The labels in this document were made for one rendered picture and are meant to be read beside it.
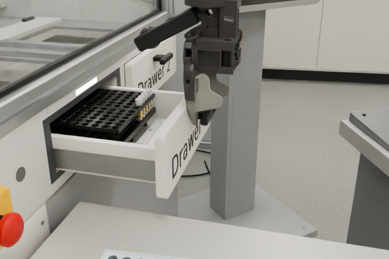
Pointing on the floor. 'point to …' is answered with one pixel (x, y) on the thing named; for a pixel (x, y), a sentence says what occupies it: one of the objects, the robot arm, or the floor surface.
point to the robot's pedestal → (369, 191)
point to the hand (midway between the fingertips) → (194, 113)
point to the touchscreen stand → (241, 150)
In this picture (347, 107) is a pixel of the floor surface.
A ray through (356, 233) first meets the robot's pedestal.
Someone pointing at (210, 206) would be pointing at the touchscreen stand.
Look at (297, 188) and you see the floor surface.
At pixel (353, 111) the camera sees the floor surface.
